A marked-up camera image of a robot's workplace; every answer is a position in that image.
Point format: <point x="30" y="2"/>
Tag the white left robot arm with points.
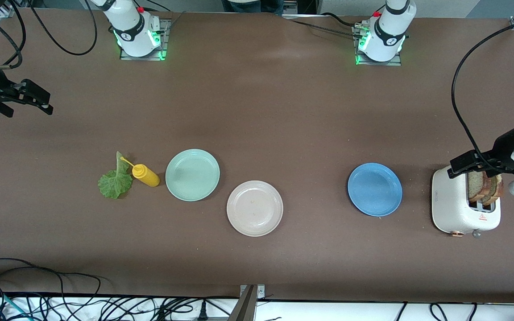
<point x="391" y="31"/>

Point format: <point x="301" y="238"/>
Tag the white two-slot toaster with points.
<point x="451" y="200"/>

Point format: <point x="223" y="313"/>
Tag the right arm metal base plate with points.
<point x="164" y="26"/>

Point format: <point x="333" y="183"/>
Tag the beige plate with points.
<point x="254" y="208"/>

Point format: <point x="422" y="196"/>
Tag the blue plate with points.
<point x="375" y="190"/>

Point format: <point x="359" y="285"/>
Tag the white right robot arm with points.
<point x="132" y="26"/>

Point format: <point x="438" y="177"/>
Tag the person in blue jeans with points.
<point x="252" y="5"/>

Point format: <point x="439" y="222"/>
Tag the yellow mustard squeeze bottle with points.
<point x="147" y="176"/>

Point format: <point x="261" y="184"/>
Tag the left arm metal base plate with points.
<point x="393" y="63"/>

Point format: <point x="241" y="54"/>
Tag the mint green plate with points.
<point x="192" y="175"/>

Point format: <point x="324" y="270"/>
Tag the black power plug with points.
<point x="202" y="312"/>

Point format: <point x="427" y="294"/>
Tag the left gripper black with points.
<point x="502" y="148"/>

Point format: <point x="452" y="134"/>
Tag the brown bread slice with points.
<point x="475" y="186"/>
<point x="494" y="189"/>

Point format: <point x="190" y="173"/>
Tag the grey metal table bracket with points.
<point x="248" y="307"/>

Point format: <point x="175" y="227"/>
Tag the green lettuce leaf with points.
<point x="115" y="183"/>

